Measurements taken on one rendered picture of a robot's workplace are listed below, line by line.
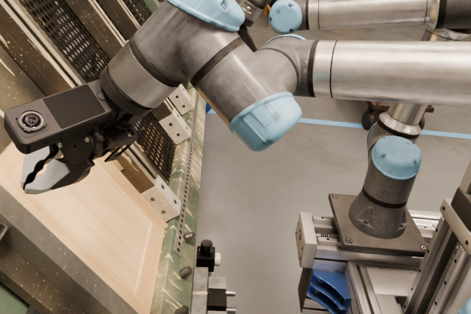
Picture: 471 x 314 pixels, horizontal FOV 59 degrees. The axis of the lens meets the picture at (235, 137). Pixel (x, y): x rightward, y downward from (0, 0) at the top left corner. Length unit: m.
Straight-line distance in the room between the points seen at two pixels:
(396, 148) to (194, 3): 0.77
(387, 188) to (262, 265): 1.48
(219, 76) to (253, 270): 2.06
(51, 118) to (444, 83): 0.43
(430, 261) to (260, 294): 1.40
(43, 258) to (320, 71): 0.60
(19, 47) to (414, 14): 0.90
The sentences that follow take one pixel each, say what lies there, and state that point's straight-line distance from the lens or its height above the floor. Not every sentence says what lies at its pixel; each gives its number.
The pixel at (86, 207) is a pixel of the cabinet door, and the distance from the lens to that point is 1.03.
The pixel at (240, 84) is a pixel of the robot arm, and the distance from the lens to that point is 0.43.
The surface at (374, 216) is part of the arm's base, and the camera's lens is 1.14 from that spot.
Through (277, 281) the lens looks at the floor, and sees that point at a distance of 2.41.
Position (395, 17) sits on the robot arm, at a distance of 0.97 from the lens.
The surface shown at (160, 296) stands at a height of 0.91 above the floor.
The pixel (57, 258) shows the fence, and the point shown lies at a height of 1.14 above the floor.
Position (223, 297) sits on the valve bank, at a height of 0.77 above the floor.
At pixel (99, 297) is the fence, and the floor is 1.04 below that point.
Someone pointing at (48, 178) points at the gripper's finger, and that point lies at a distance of 0.57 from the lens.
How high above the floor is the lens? 1.73
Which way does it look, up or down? 28 degrees down
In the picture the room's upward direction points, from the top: 6 degrees clockwise
